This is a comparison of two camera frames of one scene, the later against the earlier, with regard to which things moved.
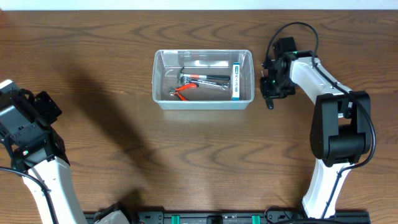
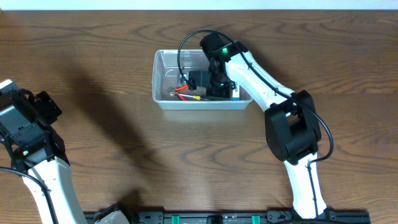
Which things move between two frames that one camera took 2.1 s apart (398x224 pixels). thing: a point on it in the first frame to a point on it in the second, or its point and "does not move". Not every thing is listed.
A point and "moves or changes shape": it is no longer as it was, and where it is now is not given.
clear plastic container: [203, 79] does not move
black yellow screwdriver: [270, 103] moves or changes shape
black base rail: [247, 217] does not move
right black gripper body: [276, 87] to [219, 85]
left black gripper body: [44, 114] does not move
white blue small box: [236, 91] does not move
